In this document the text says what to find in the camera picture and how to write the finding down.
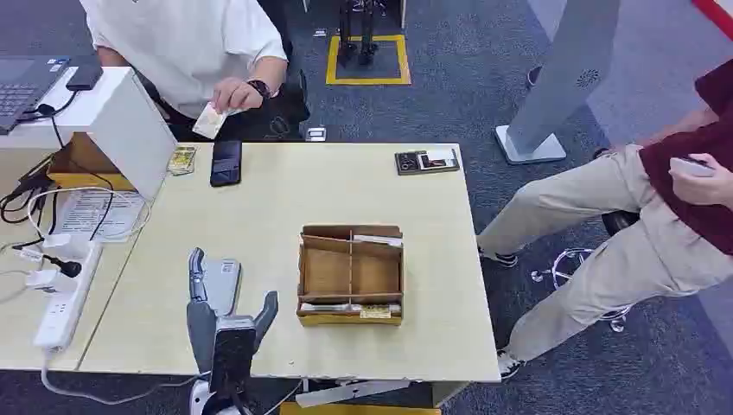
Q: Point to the seated person's hand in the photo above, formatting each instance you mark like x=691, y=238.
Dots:
x=696, y=189

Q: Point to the seated person in red top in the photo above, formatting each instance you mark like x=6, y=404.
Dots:
x=635, y=258

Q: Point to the small white charger plug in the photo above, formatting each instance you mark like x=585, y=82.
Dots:
x=40, y=279

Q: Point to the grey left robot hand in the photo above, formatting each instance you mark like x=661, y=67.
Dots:
x=200, y=332

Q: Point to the dark laptop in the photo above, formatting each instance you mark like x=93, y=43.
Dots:
x=23, y=86

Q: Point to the person in white top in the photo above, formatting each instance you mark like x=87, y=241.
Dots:
x=177, y=46

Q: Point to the cardboard box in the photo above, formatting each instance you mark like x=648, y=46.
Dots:
x=80, y=166

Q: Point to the black plug adapter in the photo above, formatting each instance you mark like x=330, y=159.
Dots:
x=67, y=267

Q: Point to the wooden card box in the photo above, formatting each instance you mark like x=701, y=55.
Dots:
x=349, y=275

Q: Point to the chrome base stool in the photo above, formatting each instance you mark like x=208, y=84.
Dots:
x=564, y=266

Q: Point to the white bar under table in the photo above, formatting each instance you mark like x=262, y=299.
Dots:
x=349, y=393

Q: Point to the black wristwatch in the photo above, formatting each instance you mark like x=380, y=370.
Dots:
x=259, y=87

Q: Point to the white box stand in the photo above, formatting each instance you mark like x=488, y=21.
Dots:
x=123, y=120

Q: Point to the black chair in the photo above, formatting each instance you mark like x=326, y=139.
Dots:
x=289, y=111

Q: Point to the black tray with parts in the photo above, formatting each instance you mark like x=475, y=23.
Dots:
x=409, y=162

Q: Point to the grey card reader device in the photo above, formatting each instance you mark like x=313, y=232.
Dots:
x=224, y=283

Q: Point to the yellow floor tape square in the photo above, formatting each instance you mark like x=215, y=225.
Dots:
x=330, y=60

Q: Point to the white card in box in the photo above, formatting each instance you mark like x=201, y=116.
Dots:
x=378, y=240

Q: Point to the person's left hand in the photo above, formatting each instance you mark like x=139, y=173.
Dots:
x=235, y=94

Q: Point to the grey standing pillar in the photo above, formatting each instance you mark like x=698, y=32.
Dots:
x=567, y=74

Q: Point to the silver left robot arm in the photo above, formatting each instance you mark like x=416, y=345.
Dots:
x=198, y=401

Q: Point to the black background robot legs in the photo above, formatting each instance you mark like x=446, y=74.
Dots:
x=349, y=40

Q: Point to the yellow panel under table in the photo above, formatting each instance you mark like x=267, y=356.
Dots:
x=355, y=410

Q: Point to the yellow printed card in box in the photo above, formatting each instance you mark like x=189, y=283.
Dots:
x=375, y=312

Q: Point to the black smartphone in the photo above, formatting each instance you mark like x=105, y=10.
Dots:
x=225, y=163

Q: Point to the black power bank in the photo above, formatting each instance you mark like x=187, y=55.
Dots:
x=85, y=77

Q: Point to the printed paper sheet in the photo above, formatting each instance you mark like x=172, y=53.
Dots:
x=86, y=215

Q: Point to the white charger block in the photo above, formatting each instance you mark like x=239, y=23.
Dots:
x=63, y=243

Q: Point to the pale plastic card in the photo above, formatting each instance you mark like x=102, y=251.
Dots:
x=207, y=122

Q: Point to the white power strip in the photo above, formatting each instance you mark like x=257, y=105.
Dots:
x=66, y=303

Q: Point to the small metal floor socket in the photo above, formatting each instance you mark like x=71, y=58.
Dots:
x=315, y=134

